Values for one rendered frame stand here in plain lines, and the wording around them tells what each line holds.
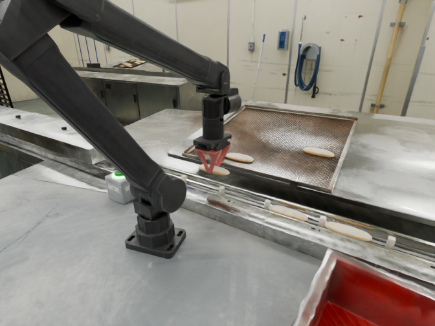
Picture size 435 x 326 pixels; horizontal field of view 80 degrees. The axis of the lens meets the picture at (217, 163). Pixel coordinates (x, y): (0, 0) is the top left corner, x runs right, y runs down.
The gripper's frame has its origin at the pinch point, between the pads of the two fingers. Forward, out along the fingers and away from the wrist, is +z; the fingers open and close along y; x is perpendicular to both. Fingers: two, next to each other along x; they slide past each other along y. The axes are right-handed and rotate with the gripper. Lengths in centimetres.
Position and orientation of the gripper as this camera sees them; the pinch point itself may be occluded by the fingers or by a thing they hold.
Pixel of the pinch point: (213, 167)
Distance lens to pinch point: 74.3
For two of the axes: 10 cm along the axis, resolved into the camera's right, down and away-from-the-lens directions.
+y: 5.2, -3.4, 7.8
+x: -8.5, -2.1, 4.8
